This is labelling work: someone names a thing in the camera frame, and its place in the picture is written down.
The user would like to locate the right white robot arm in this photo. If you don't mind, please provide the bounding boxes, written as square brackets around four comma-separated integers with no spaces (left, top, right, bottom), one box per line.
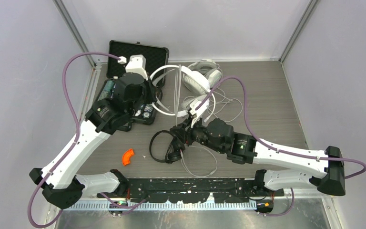
[170,119,346,196]

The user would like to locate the black wired headphones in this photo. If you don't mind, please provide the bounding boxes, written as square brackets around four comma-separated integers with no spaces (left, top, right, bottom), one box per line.
[149,130,185,164]

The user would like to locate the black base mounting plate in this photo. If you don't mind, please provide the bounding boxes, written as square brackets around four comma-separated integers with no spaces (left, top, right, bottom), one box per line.
[105,178,284,204]

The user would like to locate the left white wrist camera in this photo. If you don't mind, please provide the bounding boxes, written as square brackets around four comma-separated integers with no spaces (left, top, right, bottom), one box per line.
[117,54,148,80]

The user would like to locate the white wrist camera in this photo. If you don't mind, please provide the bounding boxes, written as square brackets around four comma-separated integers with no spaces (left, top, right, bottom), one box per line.
[188,99,209,128]
[117,54,148,80]

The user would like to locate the aluminium slotted rail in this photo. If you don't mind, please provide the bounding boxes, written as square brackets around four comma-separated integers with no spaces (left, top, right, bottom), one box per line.
[66,199,257,211]

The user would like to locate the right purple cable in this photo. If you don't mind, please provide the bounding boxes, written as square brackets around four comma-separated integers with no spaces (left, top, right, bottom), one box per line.
[195,75,366,218]

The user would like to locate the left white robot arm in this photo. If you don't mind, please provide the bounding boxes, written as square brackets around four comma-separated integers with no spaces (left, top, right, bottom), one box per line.
[29,73,156,209]

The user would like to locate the black poker chip case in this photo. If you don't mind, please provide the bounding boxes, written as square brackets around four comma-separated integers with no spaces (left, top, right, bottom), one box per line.
[97,40,169,132]

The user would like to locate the orange curved plastic piece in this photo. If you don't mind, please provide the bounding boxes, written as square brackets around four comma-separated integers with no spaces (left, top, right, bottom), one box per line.
[122,148,135,166]

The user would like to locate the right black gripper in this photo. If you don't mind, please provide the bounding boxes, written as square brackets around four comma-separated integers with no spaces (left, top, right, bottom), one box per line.
[170,114,225,154]

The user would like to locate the white headphones at back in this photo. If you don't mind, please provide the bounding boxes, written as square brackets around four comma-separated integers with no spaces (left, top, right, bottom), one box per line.
[182,59,244,123]

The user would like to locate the white grey headphones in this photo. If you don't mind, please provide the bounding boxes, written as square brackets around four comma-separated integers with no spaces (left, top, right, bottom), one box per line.
[150,64,218,178]

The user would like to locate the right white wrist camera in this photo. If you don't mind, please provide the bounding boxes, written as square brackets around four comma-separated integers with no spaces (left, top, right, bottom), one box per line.
[188,99,209,128]

